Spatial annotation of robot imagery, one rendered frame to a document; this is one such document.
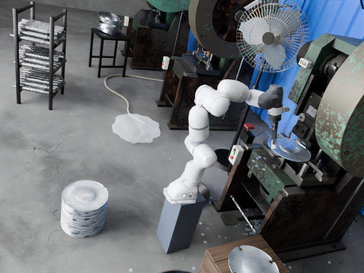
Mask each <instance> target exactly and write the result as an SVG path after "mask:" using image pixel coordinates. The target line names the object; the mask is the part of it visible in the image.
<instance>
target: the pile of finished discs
mask: <svg viewBox="0 0 364 273"><path fill-rule="evenodd" d="M240 248H242V249H243V250H242V251H240V250H239V247H236V248H234V249H233V250H232V251H231V253H230V255H229V267H230V270H231V272H232V273H234V272H236V273H279V270H278V267H277V265H276V263H274V262H273V263H272V264H271V263H269V261H272V258H271V257H270V256H269V255H268V254H267V253H265V252H264V251H262V250H260V249H258V248H256V247H254V246H249V245H241V246H240Z"/></svg>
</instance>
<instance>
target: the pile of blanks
mask: <svg viewBox="0 0 364 273"><path fill-rule="evenodd" d="M61 198H62V196H61ZM107 202H108V200H107ZM107 202H106V203H105V205H104V206H102V207H101V208H99V209H98V208H97V210H94V211H87V212H83V211H76V210H73V209H71V208H69V207H68V206H67V205H66V203H64V201H63V199H62V203H61V226H62V229H63V230H64V232H65V233H67V234H68V235H70V236H72V237H76V238H85V237H86V238H88V237H91V236H94V235H96V234H97V233H99V232H100V231H101V230H102V228H103V226H104V224H105V218H106V212H107Z"/></svg>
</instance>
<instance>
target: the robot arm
mask: <svg viewBox="0 0 364 273"><path fill-rule="evenodd" d="M230 101H233V102H244V101H246V102H247V104H249V105H251V106H255V107H258V108H262V109H266V110H268V114H269V120H270V121H272V123H271V148H272V149H276V144H277V139H278V137H277V129H278V121H281V119H282V113H285V112H288V111H290V108H289V107H287V106H284V105H283V87H282V86H281V85H278V84H271V85H270V87H269V89H268V90H267V91H266V92H262V91H259V90H255V89H252V90H249V88H248V86H246V85H245V84H243V83H241V82H239V81H236V80H222V81H221V82H220V83H219V85H218V90H214V89H213V88H212V87H210V86H208V85H202V86H200V87H199V88H198V89H197V91H196V98H195V101H194V102H195V103H196V106H194V107H192V109H191V110H190V113H189V118H188V120H189V135H188V136H187V137H186V139H185V145H186V147H187V149H188V150H189V151H190V153H191V154H192V155H193V160H191V161H189V162H188V163H187V164H186V168H185V171H184V173H183V174H182V175H181V177H180V178H178V179H177V180H175V181H173V182H172V183H170V185H169V187H167V188H164V195H165V197H166V198H167V200H168V201H169V202H170V203H172V204H190V203H195V202H196V199H197V198H198V190H199V185H200V182H201V180H202V175H203V173H204V170H205V169H206V168H209V167H212V166H213V165H214V164H215V163H216V162H217V156H216V154H215V152H214V150H213V149H212V148H211V147H210V146H209V145H208V144H207V142H206V139H207V138H208V137H209V116H208V112H210V113H211V114H212V115H214V116H217V117H219V116H222V115H224V114H225V113H226V112H227V110H228V109H229V105H230Z"/></svg>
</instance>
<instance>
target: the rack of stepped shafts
mask: <svg viewBox="0 0 364 273"><path fill-rule="evenodd" d="M30 8H31V19H30V20H28V19H22V21H20V22H19V23H18V14H19V13H21V12H23V11H26V10H28V9H30ZM61 17H63V27H60V26H57V25H55V24H54V22H55V21H57V20H58V19H60V18H61ZM13 23H14V29H13V31H14V34H10V36H12V37H14V47H15V60H14V63H15V72H16V83H15V85H13V87H16V96H17V104H19V105H20V104H21V91H22V90H26V91H29V92H35V93H40V94H49V110H52V109H53V97H54V96H55V95H56V94H57V92H59V90H60V89H61V94H62V95H63V94H64V85H65V84H66V81H64V77H65V63H66V62H67V59H66V35H67V9H65V8H64V9H63V12H62V13H60V14H59V15H57V16H56V17H53V16H50V23H46V22H41V21H37V20H35V2H34V1H30V4H29V5H27V6H25V7H22V8H20V9H17V8H13ZM22 40H24V41H28V42H31V45H25V44H24V46H21V48H23V50H22V49H19V42H20V41H22ZM35 43H38V44H44V45H45V44H47V45H50V48H44V47H39V46H36V45H35ZM61 43H62V52H61V51H56V50H54V49H55V48H56V47H57V46H59V45H60V44H61ZM19 54H20V56H19ZM22 66H24V67H29V68H31V69H26V68H24V69H23V70H21V72H23V74H21V75H20V68H21V67H22ZM60 67H62V71H61V75H57V74H55V73H56V72H57V71H58V70H59V69H60ZM37 69H39V70H37ZM42 70H45V71H42ZM47 70H48V71H49V72H47Z"/></svg>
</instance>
